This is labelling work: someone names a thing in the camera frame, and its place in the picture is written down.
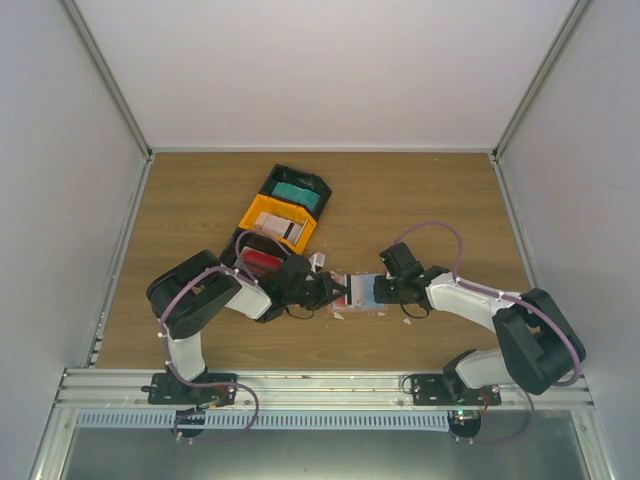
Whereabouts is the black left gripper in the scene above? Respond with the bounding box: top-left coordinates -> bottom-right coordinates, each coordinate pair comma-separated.
285,273 -> 348,311

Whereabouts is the white card with black stripe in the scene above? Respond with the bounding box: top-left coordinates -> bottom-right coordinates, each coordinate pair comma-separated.
345,274 -> 370,309

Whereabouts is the yellow bin with white cards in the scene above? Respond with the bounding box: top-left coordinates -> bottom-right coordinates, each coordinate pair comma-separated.
238,194 -> 317,254

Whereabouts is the black bin with red cards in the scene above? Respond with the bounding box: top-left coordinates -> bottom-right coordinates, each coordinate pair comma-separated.
219,228 -> 293,277

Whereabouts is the black bin with teal cards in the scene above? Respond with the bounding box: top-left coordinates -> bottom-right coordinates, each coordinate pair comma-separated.
259,164 -> 332,220

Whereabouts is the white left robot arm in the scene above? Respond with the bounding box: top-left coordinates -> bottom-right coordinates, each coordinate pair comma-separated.
146,250 -> 348,404

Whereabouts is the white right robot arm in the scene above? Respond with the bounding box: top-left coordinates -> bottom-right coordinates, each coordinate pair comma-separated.
373,242 -> 586,405

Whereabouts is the stack of white cards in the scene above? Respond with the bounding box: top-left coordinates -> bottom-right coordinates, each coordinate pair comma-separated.
254,212 -> 307,244

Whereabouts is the stack of red-white cards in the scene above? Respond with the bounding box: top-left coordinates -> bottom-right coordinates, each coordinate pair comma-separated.
240,246 -> 283,277

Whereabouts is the stack of teal cards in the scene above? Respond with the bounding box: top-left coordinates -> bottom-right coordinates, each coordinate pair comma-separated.
271,182 -> 320,211

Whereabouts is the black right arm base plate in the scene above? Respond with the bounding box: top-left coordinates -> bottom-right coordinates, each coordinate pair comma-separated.
400,373 -> 502,408

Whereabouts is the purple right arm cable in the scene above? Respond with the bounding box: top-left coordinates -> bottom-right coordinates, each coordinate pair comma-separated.
399,220 -> 586,386

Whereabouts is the grey slotted cable duct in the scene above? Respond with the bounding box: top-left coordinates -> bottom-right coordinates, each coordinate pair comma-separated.
76,409 -> 449,432

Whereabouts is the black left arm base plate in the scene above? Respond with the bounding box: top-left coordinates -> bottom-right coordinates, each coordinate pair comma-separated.
141,371 -> 238,406

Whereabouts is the aluminium front rail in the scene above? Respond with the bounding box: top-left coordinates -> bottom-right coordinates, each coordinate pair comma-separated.
55,368 -> 596,409

